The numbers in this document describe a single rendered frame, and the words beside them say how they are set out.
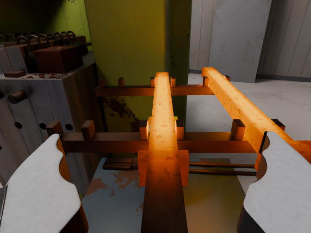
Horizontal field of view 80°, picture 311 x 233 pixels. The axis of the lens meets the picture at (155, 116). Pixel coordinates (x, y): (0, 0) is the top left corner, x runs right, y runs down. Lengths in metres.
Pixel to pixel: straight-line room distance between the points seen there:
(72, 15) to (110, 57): 0.47
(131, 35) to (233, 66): 3.15
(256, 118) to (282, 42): 3.78
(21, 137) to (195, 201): 0.58
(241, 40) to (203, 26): 0.80
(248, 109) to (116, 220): 0.35
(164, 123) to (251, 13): 3.54
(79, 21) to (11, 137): 0.64
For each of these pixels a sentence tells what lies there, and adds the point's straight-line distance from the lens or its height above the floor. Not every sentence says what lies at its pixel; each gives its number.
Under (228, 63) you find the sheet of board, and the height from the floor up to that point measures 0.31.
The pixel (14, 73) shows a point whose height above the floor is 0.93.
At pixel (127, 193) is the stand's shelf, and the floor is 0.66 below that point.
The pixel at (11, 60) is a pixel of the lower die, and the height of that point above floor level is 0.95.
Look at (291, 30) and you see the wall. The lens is 4.04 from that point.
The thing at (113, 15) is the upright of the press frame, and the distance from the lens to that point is 0.69.
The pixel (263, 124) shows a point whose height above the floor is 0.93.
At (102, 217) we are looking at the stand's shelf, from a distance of 0.49.
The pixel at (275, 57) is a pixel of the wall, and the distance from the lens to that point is 4.06.
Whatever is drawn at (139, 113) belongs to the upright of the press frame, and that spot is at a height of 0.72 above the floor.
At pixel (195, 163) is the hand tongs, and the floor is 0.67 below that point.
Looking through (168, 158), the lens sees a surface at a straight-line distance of 0.17.
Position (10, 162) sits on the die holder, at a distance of 0.87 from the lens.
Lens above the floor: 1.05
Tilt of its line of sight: 27 degrees down
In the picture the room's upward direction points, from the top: 2 degrees counter-clockwise
